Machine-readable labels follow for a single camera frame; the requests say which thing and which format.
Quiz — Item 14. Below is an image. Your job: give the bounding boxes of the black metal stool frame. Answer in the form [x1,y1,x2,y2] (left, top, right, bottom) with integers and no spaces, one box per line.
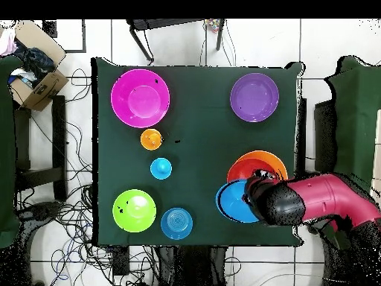
[126,19,226,65]

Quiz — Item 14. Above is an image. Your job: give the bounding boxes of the orange cup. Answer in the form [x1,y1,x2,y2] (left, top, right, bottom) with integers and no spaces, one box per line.
[140,128,164,151]

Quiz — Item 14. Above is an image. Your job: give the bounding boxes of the black bench frame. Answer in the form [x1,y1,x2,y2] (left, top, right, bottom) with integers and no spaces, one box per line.
[13,95,68,203]

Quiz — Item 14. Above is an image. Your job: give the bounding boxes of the colourful toy pile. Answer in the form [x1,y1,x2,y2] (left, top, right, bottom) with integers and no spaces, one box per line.
[205,19,221,34]

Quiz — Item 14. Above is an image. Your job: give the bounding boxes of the tangle of floor cables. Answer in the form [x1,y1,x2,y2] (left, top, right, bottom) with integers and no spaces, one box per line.
[17,68,159,286]

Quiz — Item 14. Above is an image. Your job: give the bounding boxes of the large blue bowl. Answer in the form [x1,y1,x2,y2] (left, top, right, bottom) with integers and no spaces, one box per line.
[215,179,260,224]

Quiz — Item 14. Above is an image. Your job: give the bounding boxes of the red bowl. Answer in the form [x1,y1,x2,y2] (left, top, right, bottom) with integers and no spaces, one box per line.
[226,157,270,183]

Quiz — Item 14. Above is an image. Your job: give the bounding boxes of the dark blue cloth bundle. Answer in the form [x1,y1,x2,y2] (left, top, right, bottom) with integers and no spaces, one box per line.
[13,38,56,87]

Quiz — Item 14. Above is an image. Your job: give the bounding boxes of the orange bowl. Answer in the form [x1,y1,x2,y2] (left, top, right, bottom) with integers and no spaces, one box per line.
[236,149,289,181]

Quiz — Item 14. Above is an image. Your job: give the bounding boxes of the purple bowl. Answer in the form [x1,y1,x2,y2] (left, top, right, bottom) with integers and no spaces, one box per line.
[229,72,280,124]

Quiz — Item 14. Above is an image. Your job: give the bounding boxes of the green cloth covered table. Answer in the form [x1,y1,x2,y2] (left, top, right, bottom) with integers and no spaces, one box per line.
[0,55,23,249]
[325,55,381,191]

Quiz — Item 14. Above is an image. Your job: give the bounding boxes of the black box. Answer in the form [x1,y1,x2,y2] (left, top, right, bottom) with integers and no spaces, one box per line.
[314,99,337,175]

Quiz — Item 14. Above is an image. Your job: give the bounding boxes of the blue cup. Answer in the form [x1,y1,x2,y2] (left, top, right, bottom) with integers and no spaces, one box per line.
[150,157,173,180]

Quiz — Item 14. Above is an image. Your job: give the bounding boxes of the pink white cloth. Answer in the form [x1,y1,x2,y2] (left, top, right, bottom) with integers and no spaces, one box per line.
[0,28,17,56]

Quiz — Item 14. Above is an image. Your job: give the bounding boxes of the green bowl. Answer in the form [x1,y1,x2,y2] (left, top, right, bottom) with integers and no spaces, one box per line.
[112,188,158,233]

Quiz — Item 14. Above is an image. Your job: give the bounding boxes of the pink bowl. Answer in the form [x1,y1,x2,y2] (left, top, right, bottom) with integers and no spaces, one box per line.
[110,69,171,129]

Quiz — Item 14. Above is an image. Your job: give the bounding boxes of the small translucent blue bowl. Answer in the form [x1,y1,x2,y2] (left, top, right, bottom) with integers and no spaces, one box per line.
[160,207,193,241]

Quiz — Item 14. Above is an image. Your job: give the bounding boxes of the dark green table cloth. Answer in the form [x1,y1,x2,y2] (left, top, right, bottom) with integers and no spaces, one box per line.
[90,57,304,247]

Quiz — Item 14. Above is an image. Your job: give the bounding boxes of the cardboard box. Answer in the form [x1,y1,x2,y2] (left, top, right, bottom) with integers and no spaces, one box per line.
[8,20,70,112]

